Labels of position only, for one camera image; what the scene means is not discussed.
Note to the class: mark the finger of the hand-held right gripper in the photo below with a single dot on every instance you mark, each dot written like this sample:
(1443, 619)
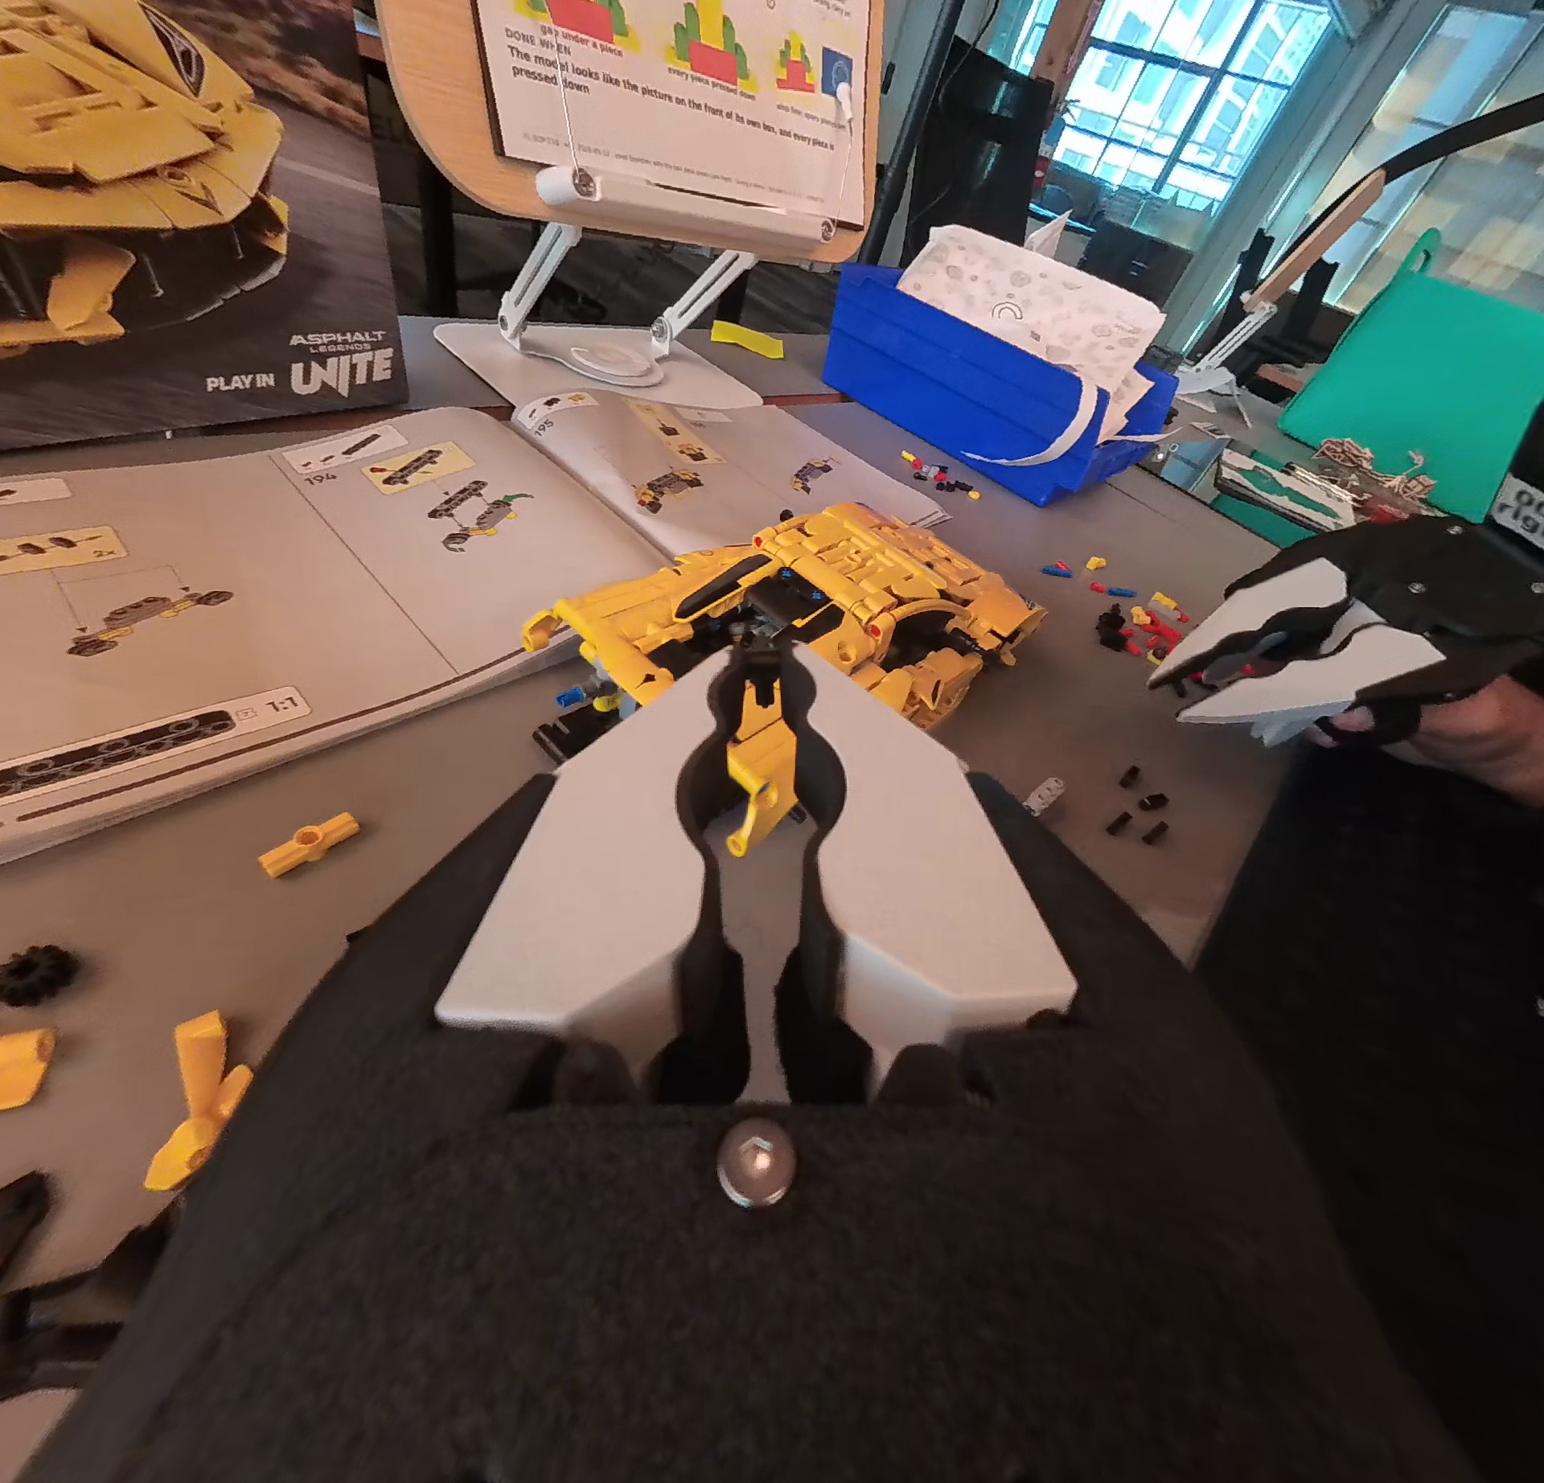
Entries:
(1339, 676)
(1255, 609)

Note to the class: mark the yellow brick toy car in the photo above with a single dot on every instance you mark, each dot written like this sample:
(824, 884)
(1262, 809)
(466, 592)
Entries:
(845, 543)

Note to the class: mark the white paper strip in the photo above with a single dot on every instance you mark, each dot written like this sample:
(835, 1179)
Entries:
(1079, 421)

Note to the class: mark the building instruction booklet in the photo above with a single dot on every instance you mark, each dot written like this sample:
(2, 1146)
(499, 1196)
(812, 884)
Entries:
(302, 688)

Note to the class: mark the yellow paper scrap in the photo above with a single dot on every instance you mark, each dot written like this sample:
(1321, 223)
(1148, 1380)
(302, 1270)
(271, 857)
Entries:
(745, 338)

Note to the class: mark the teal felt bag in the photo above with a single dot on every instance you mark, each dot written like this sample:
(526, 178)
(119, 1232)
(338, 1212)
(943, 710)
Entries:
(1424, 397)

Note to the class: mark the cluster of mixed small pins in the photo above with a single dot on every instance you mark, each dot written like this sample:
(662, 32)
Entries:
(938, 476)

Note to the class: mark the window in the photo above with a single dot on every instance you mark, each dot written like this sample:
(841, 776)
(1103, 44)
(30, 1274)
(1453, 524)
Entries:
(1183, 71)

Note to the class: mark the blue plastic bin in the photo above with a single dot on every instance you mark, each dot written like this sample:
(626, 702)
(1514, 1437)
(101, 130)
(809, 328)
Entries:
(941, 385)

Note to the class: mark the green picture card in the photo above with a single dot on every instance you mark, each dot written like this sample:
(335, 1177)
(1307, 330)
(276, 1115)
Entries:
(1279, 488)

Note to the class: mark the short grey three-hole beam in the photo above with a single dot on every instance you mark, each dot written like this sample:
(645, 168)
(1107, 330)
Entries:
(1045, 797)

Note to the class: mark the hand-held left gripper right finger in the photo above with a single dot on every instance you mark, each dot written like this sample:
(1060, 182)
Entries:
(941, 893)

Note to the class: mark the pile of red black pins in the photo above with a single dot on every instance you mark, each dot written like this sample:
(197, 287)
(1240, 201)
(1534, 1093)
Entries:
(1140, 633)

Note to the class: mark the wooden board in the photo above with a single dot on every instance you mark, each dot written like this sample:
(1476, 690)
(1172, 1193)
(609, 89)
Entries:
(423, 59)

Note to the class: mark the pile of yellow black pieces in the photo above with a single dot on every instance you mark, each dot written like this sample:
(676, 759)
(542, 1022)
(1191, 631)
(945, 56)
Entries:
(307, 845)

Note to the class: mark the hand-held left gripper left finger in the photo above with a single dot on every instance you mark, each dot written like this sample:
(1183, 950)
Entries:
(580, 893)

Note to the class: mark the black metal pole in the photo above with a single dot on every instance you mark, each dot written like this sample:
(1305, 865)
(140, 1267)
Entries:
(922, 96)

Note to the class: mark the person's right hand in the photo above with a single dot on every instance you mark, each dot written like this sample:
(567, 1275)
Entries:
(1496, 736)

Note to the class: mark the grey desk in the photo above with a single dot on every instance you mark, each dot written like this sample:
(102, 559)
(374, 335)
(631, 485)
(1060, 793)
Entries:
(423, 893)

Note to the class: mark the toy car set box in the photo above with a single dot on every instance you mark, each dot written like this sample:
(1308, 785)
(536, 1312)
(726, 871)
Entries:
(302, 240)

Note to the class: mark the wooden model on red base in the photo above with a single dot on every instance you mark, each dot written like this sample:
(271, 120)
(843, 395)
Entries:
(1369, 471)

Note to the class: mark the instruction sheet with coloured blocks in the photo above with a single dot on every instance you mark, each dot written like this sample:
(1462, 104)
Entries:
(724, 120)

